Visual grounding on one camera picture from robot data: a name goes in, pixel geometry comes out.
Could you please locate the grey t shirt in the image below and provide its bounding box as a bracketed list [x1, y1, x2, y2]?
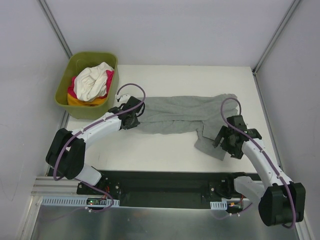
[137, 94, 237, 161]

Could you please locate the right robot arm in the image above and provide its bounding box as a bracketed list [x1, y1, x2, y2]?
[213, 115, 306, 228]

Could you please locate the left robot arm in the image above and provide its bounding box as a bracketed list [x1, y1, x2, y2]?
[45, 96, 145, 195]

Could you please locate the pink t shirt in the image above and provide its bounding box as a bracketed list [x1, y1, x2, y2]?
[67, 69, 115, 102]

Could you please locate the white t shirt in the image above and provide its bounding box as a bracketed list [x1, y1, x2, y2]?
[73, 62, 114, 102]

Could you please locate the yellow t shirt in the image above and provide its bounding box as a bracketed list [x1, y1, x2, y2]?
[67, 93, 107, 107]

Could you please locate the green plastic bin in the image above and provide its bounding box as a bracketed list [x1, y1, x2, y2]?
[55, 51, 119, 120]

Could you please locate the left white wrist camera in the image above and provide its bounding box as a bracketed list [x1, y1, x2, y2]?
[115, 93, 131, 103]

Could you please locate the right slotted cable duct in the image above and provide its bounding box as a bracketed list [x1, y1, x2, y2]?
[210, 200, 228, 211]

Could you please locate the slotted cable duct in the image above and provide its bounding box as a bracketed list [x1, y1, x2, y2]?
[210, 200, 228, 211]
[41, 196, 120, 208]

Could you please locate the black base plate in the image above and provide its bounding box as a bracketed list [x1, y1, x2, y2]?
[76, 170, 261, 208]

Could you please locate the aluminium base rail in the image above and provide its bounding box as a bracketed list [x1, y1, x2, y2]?
[31, 176, 79, 196]

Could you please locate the left slotted cable duct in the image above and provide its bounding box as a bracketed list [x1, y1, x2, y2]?
[41, 196, 120, 208]

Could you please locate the left aluminium frame post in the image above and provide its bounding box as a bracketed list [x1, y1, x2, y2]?
[37, 0, 73, 59]

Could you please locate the aluminium frame post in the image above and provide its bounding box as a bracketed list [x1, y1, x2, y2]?
[37, 0, 73, 59]
[252, 0, 303, 76]

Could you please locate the right aluminium frame post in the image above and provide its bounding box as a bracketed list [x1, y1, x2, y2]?
[252, 0, 303, 76]

